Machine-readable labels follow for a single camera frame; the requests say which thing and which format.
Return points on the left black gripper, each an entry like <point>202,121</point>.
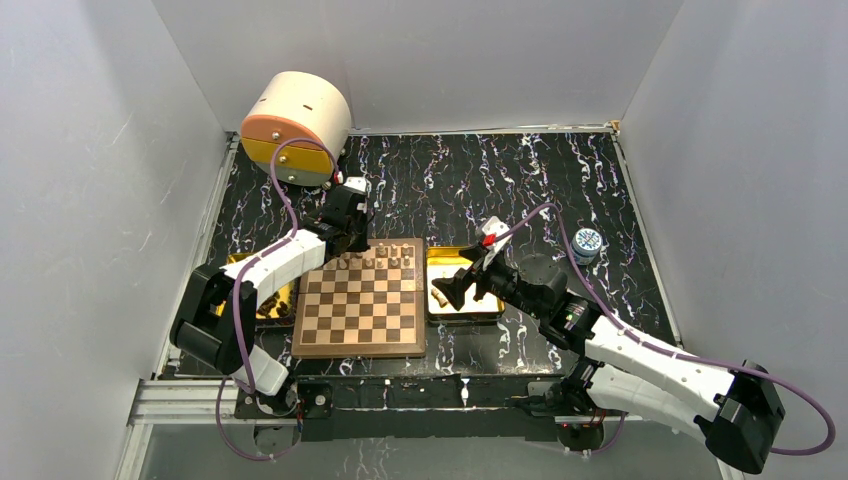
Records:
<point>360,245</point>

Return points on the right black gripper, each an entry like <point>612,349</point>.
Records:
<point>457,286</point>

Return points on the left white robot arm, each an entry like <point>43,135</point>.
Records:
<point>216,318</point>

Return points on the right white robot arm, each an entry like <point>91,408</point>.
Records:
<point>735,411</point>

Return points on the gold tin with light pieces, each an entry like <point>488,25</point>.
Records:
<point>444,262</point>

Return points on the gold tin with dark pieces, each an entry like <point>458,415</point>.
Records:
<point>279,310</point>

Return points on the wooden chessboard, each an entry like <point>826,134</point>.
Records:
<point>372,313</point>

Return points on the small blue white jar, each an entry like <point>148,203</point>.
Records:
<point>586,245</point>

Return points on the round cream drawer box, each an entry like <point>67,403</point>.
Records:
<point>299,123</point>

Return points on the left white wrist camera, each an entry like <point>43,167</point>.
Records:
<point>356,191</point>

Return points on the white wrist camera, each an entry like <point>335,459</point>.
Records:
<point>493,233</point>
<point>356,191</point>

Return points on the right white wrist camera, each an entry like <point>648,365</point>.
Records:
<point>493,233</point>

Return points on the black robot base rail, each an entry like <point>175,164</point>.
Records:
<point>535,408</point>

